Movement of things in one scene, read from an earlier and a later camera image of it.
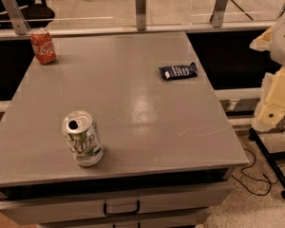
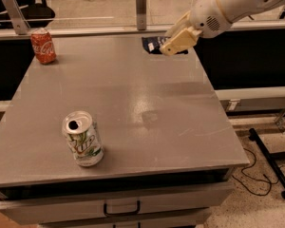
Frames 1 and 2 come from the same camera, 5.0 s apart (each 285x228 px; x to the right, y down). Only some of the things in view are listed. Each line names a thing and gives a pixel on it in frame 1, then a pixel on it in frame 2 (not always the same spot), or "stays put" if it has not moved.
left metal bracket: x=21 y=24 stays put
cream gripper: x=284 y=40 → x=206 y=15
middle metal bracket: x=141 y=9 stays put
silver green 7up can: x=83 y=137 stays put
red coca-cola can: x=43 y=46 stays put
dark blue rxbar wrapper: x=178 y=71 → x=153 y=45
